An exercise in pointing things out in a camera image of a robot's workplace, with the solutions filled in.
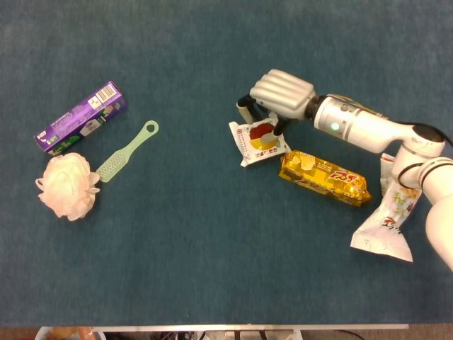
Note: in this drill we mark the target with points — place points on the white bucket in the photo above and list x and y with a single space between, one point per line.
40 334

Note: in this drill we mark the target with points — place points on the gold foil snack pack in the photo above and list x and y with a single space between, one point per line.
325 177

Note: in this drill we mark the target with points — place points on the white and red snack bag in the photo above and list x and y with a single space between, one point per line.
385 226

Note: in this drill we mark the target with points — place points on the light green brush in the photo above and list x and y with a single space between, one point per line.
120 159

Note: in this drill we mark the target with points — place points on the white table frame rail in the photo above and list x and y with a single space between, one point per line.
247 327

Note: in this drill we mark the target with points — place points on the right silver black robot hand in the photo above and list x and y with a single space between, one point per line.
283 92

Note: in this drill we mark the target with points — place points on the white bath loofah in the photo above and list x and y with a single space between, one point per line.
67 186

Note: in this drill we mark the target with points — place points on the purple toothpaste box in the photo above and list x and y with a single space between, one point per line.
78 118

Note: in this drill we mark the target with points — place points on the small white pastry packet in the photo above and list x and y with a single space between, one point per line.
260 141

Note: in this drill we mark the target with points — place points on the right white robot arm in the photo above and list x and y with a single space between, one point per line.
389 141

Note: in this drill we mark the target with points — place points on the teal table cloth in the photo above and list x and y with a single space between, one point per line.
177 265

